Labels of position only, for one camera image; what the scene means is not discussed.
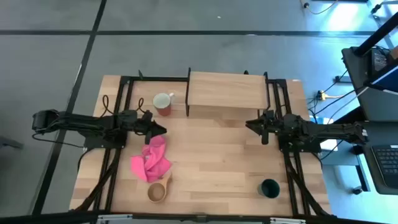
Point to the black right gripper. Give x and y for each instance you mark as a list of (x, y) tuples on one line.
[(270, 124)]

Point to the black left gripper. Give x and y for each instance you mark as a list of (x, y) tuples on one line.
[(143, 126)]

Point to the pink cloth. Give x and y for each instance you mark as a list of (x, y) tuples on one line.
[(152, 161)]

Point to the dark green cup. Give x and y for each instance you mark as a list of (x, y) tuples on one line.
[(269, 188)]

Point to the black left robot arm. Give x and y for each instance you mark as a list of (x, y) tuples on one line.
[(81, 123)]

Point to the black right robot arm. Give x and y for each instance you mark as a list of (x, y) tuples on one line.
[(326, 130)]

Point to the wooden shelf black legs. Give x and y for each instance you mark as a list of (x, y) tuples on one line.
[(227, 90)]

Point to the yellow power strip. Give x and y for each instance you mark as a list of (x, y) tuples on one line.
[(322, 95)]

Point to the black caster wheel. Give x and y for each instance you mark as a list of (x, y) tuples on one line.
[(357, 190)]

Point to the grey desk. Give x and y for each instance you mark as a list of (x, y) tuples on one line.
[(379, 105)]

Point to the black keyboard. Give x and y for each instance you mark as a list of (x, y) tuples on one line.
[(387, 161)]

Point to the black crossbar silver brackets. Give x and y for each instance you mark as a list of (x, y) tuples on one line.
[(46, 217)]

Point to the grey floor object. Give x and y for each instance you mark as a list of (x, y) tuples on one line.
[(9, 143)]

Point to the black aluminium table frame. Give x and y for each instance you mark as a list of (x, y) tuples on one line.
[(155, 79)]

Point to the black diagonal post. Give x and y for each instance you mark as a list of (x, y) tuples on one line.
[(377, 34)]

